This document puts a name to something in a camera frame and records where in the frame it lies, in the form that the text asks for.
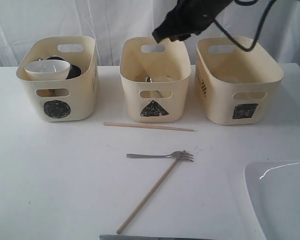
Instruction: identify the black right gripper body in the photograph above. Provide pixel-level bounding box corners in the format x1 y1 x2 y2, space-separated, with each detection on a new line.
165 0 232 35

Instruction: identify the steel spoon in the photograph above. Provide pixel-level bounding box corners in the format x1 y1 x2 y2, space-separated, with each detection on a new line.
141 76 164 99

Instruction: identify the small steel bowl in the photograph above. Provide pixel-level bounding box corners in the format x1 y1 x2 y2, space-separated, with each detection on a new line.
66 64 82 80

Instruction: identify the wooden chopstick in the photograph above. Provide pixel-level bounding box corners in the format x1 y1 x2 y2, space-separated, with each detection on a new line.
103 122 196 132
116 159 180 235

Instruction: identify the steel mug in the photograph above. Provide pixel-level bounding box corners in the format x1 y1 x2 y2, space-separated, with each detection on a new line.
37 55 66 61

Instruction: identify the white ceramic bowl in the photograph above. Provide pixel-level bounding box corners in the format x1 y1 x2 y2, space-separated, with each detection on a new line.
24 59 71 81

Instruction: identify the cream bin with triangle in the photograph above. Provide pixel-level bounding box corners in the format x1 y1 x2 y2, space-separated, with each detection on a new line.
120 37 192 123

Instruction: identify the cream bin with square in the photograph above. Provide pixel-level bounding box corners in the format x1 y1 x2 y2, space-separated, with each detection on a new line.
195 37 284 125

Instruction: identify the cream bin with circle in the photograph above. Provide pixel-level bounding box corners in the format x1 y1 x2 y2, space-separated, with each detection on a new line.
16 35 99 122

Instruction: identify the steel fork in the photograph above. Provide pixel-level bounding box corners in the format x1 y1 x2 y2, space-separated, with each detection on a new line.
126 150 194 162

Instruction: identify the white square plate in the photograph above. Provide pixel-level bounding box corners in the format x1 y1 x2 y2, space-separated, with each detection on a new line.
244 160 300 240

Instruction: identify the black cable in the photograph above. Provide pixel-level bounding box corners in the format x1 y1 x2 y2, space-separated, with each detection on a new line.
213 0 277 53

